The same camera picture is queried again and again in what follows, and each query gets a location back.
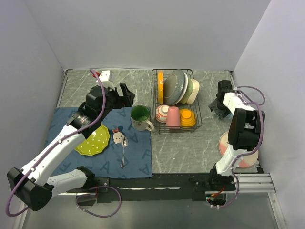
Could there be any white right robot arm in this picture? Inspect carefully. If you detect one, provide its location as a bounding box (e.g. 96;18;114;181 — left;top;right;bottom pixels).
208;80;265;190

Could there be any green-inside floral mug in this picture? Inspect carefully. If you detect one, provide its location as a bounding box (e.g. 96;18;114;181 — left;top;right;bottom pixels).
130;105;155;132

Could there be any orange bowl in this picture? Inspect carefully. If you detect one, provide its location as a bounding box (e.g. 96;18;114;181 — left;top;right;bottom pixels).
179;109;196;128

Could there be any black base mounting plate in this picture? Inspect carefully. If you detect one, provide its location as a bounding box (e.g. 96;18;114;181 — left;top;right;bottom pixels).
65;173;239;203

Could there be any green polka dot plate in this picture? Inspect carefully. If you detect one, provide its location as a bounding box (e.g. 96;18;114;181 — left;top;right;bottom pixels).
75;124;110;156

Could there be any teal rim white plate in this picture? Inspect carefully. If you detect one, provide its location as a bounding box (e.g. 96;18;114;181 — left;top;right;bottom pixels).
179;73;189;104

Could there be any aluminium rail frame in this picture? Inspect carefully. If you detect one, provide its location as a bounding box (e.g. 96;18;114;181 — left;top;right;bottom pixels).
237;173;276;193

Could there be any cream square cartoon dish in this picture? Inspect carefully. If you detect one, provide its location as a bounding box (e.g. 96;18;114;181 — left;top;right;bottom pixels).
186;79;200;104

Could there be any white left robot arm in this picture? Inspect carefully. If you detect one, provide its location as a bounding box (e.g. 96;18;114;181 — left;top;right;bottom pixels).
7;83;135;211

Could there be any pink white round plate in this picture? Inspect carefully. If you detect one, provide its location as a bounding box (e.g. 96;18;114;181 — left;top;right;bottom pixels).
218;131;259;168

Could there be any green square panda dish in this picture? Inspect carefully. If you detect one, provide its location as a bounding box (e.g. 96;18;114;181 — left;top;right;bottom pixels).
180;78;194;104

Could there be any pink plastic cup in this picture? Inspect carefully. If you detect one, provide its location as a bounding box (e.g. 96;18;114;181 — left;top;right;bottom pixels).
166;106;181;129

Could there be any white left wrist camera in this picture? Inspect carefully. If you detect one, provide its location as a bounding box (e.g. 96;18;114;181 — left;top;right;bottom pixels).
92;70;115;90

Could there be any red white patterned dish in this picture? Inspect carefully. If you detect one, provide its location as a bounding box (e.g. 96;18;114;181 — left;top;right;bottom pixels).
156;104;169;124

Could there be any blue floral plate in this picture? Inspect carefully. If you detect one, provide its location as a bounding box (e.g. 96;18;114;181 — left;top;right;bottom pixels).
163;69;185;105

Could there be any orange polka dot plate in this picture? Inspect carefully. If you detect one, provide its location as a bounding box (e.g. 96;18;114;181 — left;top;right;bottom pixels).
157;70;164;104

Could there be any light blue mug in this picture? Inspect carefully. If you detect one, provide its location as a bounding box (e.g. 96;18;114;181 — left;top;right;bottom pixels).
226;114;233;119

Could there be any blue letter-print cloth mat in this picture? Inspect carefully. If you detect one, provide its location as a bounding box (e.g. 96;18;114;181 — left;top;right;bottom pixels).
52;107;152;179

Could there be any cartoon mouse spoon rest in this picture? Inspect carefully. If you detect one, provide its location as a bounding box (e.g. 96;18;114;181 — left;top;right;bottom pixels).
110;126;125;144

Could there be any silver spoon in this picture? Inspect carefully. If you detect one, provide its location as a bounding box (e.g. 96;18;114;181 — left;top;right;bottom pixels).
121;136;128;169

